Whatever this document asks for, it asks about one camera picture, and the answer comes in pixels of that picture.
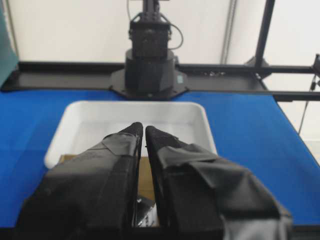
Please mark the brown cardboard box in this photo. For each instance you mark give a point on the brown cardboard box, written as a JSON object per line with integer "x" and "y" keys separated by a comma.
{"x": 145, "y": 175}

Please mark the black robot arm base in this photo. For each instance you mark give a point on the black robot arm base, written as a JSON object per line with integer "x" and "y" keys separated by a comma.
{"x": 150, "y": 72}

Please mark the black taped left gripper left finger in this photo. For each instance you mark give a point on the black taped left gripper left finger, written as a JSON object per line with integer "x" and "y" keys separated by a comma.
{"x": 42, "y": 217}

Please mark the white plastic tray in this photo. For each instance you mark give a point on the white plastic tray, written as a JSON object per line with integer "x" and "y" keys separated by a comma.
{"x": 85, "y": 123}

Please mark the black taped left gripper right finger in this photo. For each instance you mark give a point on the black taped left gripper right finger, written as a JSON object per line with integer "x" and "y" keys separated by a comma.
{"x": 203, "y": 196}

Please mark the teal backdrop panel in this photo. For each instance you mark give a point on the teal backdrop panel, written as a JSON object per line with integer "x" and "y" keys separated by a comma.
{"x": 8, "y": 58}

